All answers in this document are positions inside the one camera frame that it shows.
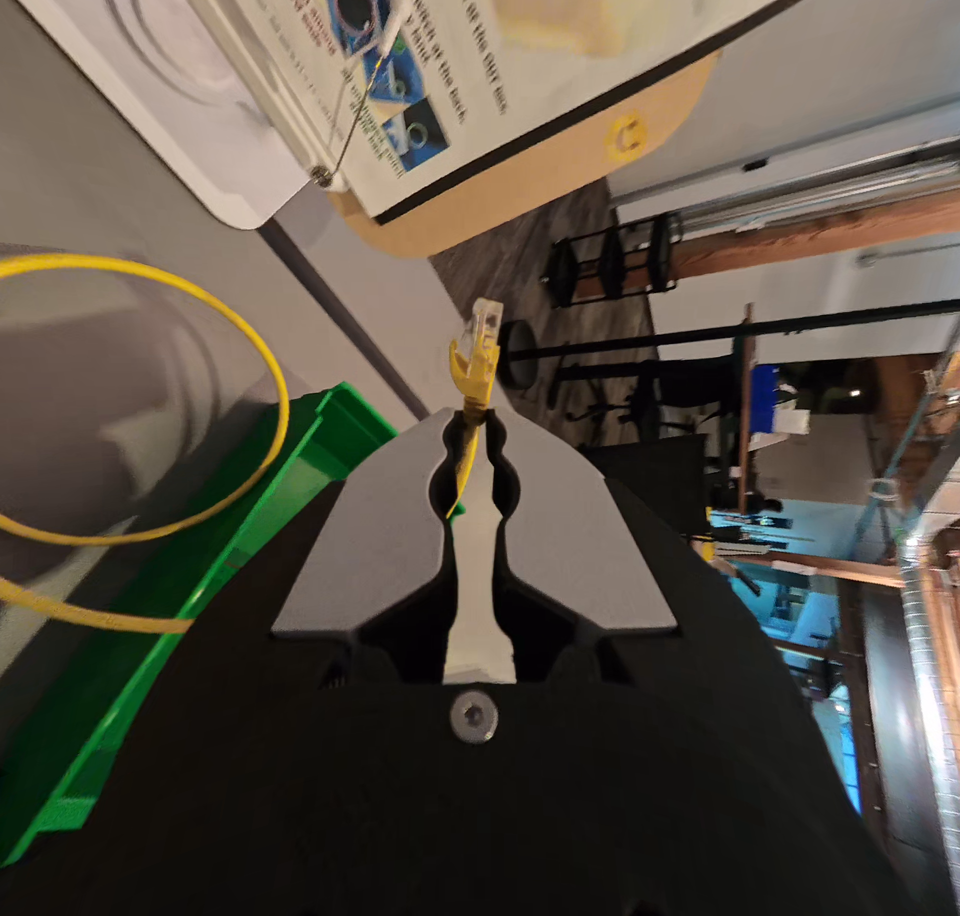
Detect black pole stand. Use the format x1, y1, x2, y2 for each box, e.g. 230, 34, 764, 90
497, 299, 960, 393

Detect green plastic bin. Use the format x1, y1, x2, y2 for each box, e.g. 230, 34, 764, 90
0, 382, 466, 868

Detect printed instruction poster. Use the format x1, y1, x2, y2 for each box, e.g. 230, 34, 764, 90
210, 0, 875, 219

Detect black wire cart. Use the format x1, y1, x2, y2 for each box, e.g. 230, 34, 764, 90
541, 213, 685, 309

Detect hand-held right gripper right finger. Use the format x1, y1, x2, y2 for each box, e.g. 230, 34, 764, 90
483, 407, 681, 638

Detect white plastic tray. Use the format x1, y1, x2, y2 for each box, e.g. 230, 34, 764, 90
0, 0, 335, 230

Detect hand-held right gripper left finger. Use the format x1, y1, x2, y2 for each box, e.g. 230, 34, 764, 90
270, 407, 460, 638

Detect yellow ethernet cable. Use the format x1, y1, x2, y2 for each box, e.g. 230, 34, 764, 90
0, 253, 502, 635

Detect thin metal wire tether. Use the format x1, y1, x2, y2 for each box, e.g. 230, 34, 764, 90
309, 1, 410, 189

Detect silver metal duct pipe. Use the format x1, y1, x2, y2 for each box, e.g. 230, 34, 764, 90
896, 533, 960, 916

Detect yellow smiley sticker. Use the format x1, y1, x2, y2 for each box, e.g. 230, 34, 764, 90
606, 109, 648, 163

